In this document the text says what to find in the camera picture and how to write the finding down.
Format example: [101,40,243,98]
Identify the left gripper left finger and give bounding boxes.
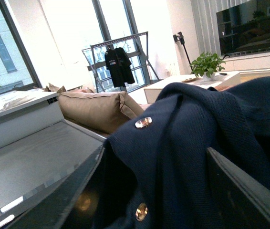
[7,146,104,229]

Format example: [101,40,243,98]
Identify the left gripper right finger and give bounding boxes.
[207,147,270,229]

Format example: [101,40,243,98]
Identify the dark navy blue garment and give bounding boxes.
[93,76,270,229]

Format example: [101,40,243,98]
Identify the grey front-load washing machine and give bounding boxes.
[0,89,104,228]

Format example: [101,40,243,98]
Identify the grey clothes drying rack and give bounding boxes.
[82,32,159,93]

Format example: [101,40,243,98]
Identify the beige sofa cushion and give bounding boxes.
[41,83,145,135]

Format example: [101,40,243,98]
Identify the white coffee table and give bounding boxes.
[143,70,242,104]

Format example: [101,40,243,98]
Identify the green potted plant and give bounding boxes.
[190,52,226,81]

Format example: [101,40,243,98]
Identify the black hanging t-shirt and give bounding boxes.
[115,47,135,84]
[104,49,125,87]

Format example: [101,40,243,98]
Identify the white tv cabinet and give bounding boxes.
[223,52,270,71]

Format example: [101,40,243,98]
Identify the black stick vacuum cleaner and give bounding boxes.
[173,31,193,72]

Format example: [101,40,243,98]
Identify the black flat television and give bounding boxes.
[216,0,270,56]

